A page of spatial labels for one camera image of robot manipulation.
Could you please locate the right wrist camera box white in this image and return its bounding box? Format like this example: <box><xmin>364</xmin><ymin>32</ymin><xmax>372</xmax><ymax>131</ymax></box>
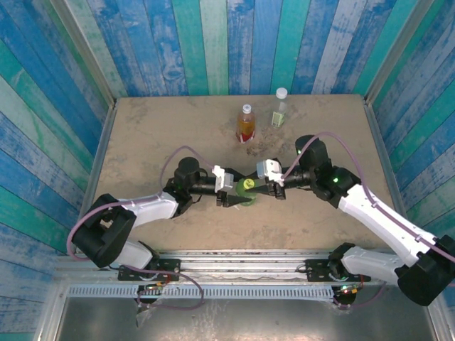
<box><xmin>255</xmin><ymin>158</ymin><xmax>284</xmax><ymax>186</ymax></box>

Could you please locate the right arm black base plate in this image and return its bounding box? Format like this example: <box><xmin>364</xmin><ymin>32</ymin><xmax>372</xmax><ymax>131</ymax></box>
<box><xmin>305</xmin><ymin>259</ymin><xmax>371</xmax><ymax>283</ymax></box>

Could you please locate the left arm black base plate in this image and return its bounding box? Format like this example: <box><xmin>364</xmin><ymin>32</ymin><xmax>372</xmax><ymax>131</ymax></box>
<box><xmin>117</xmin><ymin>259</ymin><xmax>181</xmax><ymax>282</ymax></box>

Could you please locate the aluminium mounting rail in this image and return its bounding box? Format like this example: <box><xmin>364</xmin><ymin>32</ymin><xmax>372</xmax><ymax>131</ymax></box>
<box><xmin>55</xmin><ymin>250</ymin><xmax>433</xmax><ymax>285</ymax></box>

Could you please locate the aluminium table side rail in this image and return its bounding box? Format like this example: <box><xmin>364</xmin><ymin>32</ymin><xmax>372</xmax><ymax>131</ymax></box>
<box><xmin>67</xmin><ymin>104</ymin><xmax>118</xmax><ymax>256</ymax></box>
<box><xmin>362</xmin><ymin>97</ymin><xmax>420</xmax><ymax>256</ymax></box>

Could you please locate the clear plastic bottle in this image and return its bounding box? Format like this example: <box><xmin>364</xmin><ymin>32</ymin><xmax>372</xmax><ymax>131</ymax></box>
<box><xmin>272</xmin><ymin>87</ymin><xmax>289</xmax><ymax>128</ymax></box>

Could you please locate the slotted grey cable duct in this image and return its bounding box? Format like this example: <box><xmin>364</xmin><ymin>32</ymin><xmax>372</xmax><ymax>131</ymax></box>
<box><xmin>67</xmin><ymin>286</ymin><xmax>335</xmax><ymax>300</ymax></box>

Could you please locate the small circuit board with LEDs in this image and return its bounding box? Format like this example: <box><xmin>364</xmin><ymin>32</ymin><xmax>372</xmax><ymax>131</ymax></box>
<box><xmin>136</xmin><ymin>281</ymin><xmax>168</xmax><ymax>291</ymax></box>
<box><xmin>336</xmin><ymin>283</ymin><xmax>363</xmax><ymax>296</ymax></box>

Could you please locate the green plastic bottle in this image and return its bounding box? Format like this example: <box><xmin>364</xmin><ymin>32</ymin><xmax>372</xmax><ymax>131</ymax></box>
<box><xmin>234</xmin><ymin>177</ymin><xmax>257</xmax><ymax>207</ymax></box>

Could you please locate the steel sheet panel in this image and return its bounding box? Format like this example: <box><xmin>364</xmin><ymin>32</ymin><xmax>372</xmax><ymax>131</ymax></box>
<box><xmin>33</xmin><ymin>286</ymin><xmax>451</xmax><ymax>341</ymax></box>

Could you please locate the tea bottle orange red label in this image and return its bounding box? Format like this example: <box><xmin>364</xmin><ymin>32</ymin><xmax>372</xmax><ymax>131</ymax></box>
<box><xmin>235</xmin><ymin>104</ymin><xmax>257</xmax><ymax>144</ymax></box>

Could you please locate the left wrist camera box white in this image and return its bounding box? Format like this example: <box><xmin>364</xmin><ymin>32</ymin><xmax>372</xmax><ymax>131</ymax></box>
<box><xmin>212</xmin><ymin>165</ymin><xmax>236</xmax><ymax>195</ymax></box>

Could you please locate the aluminium corner post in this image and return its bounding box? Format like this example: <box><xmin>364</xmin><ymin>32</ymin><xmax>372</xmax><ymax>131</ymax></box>
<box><xmin>364</xmin><ymin>0</ymin><xmax>427</xmax><ymax>106</ymax></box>
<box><xmin>49</xmin><ymin>0</ymin><xmax>118</xmax><ymax>107</ymax></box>

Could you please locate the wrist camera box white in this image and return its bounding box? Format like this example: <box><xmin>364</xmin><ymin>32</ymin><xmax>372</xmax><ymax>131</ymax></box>
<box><xmin>212</xmin><ymin>165</ymin><xmax>236</xmax><ymax>195</ymax></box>
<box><xmin>255</xmin><ymin>158</ymin><xmax>284</xmax><ymax>186</ymax></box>

